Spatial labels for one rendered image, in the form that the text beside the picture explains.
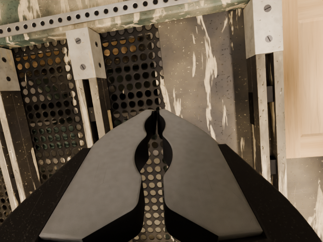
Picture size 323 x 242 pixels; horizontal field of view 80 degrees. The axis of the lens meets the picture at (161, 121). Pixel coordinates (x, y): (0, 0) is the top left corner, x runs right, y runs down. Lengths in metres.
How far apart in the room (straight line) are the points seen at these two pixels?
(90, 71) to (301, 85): 0.54
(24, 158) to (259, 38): 0.73
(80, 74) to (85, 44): 0.08
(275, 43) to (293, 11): 0.11
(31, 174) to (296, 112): 0.80
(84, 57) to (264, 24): 0.44
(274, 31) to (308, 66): 0.14
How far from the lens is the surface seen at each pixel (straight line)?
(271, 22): 0.55
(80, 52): 0.57
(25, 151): 0.75
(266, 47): 0.53
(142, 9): 0.55
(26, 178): 0.75
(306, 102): 0.63
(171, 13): 0.55
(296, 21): 0.63
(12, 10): 0.73
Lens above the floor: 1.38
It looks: 30 degrees down
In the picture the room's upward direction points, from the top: 179 degrees clockwise
